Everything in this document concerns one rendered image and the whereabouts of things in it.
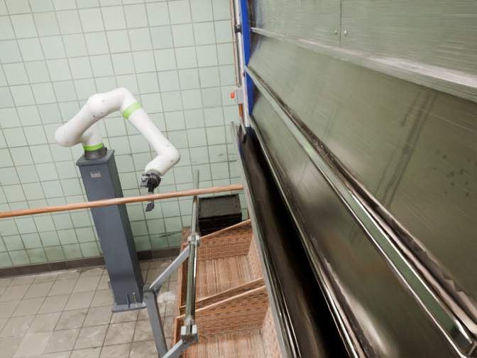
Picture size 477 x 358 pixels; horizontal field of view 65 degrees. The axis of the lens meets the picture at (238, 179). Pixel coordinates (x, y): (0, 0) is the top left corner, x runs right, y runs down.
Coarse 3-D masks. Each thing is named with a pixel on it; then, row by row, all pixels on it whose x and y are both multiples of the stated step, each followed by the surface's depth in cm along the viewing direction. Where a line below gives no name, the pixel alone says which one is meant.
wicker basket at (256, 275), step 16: (240, 224) 225; (208, 240) 227; (224, 240) 228; (240, 240) 229; (208, 256) 231; (224, 256) 233; (240, 256) 233; (256, 256) 211; (208, 272) 222; (240, 272) 220; (256, 272) 207; (208, 288) 209; (224, 288) 207; (240, 288) 176; (208, 304) 178
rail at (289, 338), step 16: (240, 144) 167; (240, 160) 149; (256, 208) 111; (256, 224) 103; (272, 256) 89; (272, 272) 83; (272, 288) 79; (288, 320) 70; (288, 336) 67; (288, 352) 64
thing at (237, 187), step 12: (168, 192) 183; (180, 192) 182; (192, 192) 182; (204, 192) 183; (72, 204) 181; (84, 204) 181; (96, 204) 181; (108, 204) 181; (0, 216) 179; (12, 216) 180
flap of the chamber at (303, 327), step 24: (240, 168) 147; (264, 168) 149; (264, 192) 127; (264, 216) 112; (288, 216) 114; (288, 240) 101; (264, 264) 89; (288, 264) 91; (288, 288) 82; (312, 288) 83; (288, 312) 75; (312, 312) 76; (312, 336) 70; (336, 336) 71
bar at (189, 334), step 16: (192, 208) 173; (192, 224) 159; (192, 240) 148; (192, 256) 138; (192, 272) 129; (144, 288) 158; (192, 288) 122; (192, 304) 115; (160, 320) 166; (192, 320) 109; (160, 336) 166; (192, 336) 105; (160, 352) 170; (176, 352) 108
